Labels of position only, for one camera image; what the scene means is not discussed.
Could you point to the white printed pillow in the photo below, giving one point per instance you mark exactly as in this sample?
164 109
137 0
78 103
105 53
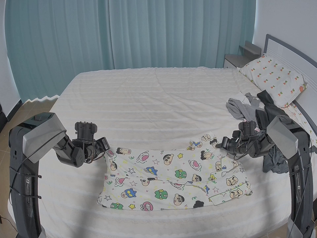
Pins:
272 78

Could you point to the blue-green curtain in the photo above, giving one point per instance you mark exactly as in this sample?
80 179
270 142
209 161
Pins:
74 33

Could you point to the grey bedside table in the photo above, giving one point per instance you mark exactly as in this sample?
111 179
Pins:
235 59

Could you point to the pile of clothes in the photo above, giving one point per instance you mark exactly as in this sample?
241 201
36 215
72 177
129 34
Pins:
247 110

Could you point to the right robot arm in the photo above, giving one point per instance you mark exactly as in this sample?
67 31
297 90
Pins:
299 182

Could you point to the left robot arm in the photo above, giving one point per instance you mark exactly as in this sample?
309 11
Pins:
24 182

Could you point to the white printed pyjama top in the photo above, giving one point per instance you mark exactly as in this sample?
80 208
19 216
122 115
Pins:
161 177

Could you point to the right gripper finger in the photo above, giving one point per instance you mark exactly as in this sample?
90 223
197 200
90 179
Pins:
220 146

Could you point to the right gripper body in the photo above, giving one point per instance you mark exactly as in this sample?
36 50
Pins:
231 145

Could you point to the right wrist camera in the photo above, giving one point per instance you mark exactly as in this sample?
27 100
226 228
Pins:
236 134

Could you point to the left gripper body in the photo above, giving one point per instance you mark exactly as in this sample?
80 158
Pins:
101 147

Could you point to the bed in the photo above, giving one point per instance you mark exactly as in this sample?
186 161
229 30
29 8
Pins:
148 103

